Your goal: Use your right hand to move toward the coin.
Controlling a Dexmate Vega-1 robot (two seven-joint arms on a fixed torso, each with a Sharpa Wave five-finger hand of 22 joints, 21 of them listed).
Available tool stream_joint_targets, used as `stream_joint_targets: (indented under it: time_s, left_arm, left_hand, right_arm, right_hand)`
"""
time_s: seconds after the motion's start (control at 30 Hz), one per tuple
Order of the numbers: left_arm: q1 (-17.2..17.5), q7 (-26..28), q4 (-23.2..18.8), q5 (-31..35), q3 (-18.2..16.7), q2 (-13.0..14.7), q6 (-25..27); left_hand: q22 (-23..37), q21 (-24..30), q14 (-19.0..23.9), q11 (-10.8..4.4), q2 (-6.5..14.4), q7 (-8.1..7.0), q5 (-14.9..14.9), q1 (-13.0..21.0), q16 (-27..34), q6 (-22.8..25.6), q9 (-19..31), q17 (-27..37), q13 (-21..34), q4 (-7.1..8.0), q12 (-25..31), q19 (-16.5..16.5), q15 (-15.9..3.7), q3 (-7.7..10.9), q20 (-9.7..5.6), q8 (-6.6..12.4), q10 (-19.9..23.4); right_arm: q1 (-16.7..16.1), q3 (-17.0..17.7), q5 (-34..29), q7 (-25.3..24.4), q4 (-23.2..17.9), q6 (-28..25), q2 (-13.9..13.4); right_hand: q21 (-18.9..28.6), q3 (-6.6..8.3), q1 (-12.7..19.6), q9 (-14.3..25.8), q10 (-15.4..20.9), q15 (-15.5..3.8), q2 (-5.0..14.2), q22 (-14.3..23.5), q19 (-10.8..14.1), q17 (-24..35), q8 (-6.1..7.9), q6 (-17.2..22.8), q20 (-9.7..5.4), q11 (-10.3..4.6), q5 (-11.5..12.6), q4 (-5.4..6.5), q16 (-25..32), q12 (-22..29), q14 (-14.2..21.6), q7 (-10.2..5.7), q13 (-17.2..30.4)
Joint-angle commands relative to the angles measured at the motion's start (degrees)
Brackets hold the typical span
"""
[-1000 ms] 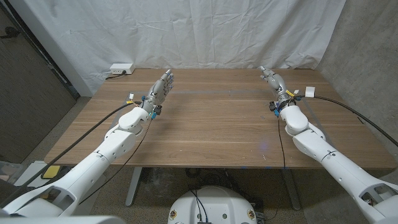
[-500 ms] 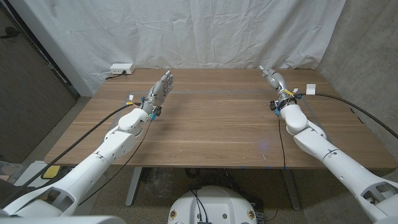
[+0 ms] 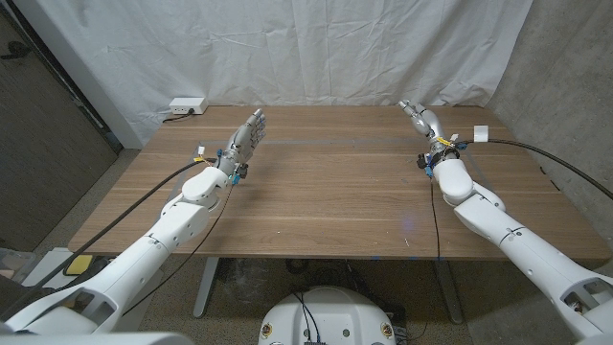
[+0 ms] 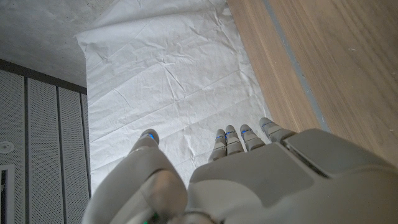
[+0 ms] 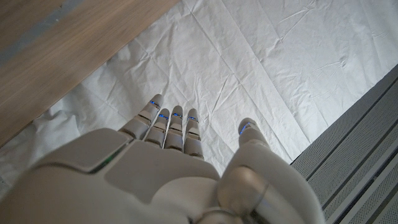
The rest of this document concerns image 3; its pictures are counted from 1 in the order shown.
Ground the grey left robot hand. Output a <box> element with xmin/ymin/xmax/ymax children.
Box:
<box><xmin>217</xmin><ymin>107</ymin><xmax>267</xmax><ymax>179</ymax></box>

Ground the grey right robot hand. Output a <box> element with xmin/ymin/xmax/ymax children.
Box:
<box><xmin>397</xmin><ymin>99</ymin><xmax>459</xmax><ymax>162</ymax></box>

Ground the white robot shoulder housing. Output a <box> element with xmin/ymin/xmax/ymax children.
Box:
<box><xmin>0</xmin><ymin>332</ymin><xmax>195</xmax><ymax>345</ymax></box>

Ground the white power strip box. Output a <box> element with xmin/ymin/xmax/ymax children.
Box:
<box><xmin>169</xmin><ymin>97</ymin><xmax>209</xmax><ymax>116</ymax></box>

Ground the white cloth backdrop sheet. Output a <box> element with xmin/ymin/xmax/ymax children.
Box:
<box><xmin>11</xmin><ymin>0</ymin><xmax>534</xmax><ymax>150</ymax></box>

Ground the grey metal table leg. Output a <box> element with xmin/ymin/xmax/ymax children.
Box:
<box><xmin>433</xmin><ymin>260</ymin><xmax>465</xmax><ymax>326</ymax></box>
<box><xmin>192</xmin><ymin>257</ymin><xmax>220</xmax><ymax>319</ymax></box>

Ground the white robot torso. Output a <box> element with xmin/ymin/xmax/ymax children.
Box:
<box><xmin>257</xmin><ymin>286</ymin><xmax>397</xmax><ymax>345</ymax></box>

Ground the dark wooden door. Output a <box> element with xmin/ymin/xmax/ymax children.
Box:
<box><xmin>0</xmin><ymin>9</ymin><xmax>121</xmax><ymax>253</ymax></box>

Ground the yellow foot pedal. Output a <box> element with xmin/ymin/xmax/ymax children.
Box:
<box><xmin>64</xmin><ymin>253</ymin><xmax>95</xmax><ymax>277</ymax></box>

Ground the white flat floor panel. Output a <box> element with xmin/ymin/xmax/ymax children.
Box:
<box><xmin>21</xmin><ymin>247</ymin><xmax>73</xmax><ymax>288</ymax></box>

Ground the clear plastic bin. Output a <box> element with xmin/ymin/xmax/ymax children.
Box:
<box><xmin>0</xmin><ymin>247</ymin><xmax>37</xmax><ymax>284</ymax></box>

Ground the small yellow white wire lead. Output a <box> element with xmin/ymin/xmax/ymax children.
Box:
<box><xmin>435</xmin><ymin>133</ymin><xmax>468</xmax><ymax>150</ymax></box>
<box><xmin>193</xmin><ymin>146</ymin><xmax>219</xmax><ymax>168</ymax></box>

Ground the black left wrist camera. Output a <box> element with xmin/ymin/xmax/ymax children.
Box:
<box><xmin>231</xmin><ymin>163</ymin><xmax>250</xmax><ymax>187</ymax></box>

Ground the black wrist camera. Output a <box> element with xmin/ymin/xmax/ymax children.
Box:
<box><xmin>231</xmin><ymin>163</ymin><xmax>250</xmax><ymax>187</ymax></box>
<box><xmin>416</xmin><ymin>152</ymin><xmax>435</xmax><ymax>178</ymax></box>

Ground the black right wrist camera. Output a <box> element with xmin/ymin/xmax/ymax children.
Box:
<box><xmin>416</xmin><ymin>152</ymin><xmax>435</xmax><ymax>178</ymax></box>

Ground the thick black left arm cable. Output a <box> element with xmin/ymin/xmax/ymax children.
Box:
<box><xmin>0</xmin><ymin>160</ymin><xmax>216</xmax><ymax>320</ymax></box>

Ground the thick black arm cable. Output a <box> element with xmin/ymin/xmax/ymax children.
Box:
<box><xmin>0</xmin><ymin>160</ymin><xmax>216</xmax><ymax>320</ymax></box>
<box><xmin>459</xmin><ymin>137</ymin><xmax>613</xmax><ymax>201</ymax></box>

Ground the black power strip cable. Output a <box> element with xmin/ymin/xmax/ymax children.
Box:
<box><xmin>161</xmin><ymin>110</ymin><xmax>195</xmax><ymax>125</ymax></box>

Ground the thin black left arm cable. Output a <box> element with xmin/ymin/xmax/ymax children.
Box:
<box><xmin>122</xmin><ymin>184</ymin><xmax>235</xmax><ymax>317</ymax></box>

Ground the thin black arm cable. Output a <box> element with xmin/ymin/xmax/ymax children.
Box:
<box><xmin>122</xmin><ymin>184</ymin><xmax>235</xmax><ymax>317</ymax></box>
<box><xmin>429</xmin><ymin>177</ymin><xmax>442</xmax><ymax>263</ymax></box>

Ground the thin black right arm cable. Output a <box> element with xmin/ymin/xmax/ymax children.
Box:
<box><xmin>429</xmin><ymin>177</ymin><xmax>442</xmax><ymax>263</ymax></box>

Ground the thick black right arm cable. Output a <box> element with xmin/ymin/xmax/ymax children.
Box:
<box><xmin>459</xmin><ymin>137</ymin><xmax>613</xmax><ymax>201</ymax></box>

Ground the black cable bundle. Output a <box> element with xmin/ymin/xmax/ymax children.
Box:
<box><xmin>286</xmin><ymin>258</ymin><xmax>365</xmax><ymax>288</ymax></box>

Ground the thin blue torso cable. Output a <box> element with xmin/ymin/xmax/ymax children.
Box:
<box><xmin>301</xmin><ymin>296</ymin><xmax>322</xmax><ymax>344</ymax></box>

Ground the black door handle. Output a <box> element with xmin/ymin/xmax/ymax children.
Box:
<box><xmin>0</xmin><ymin>40</ymin><xmax>31</xmax><ymax>61</ymax></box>

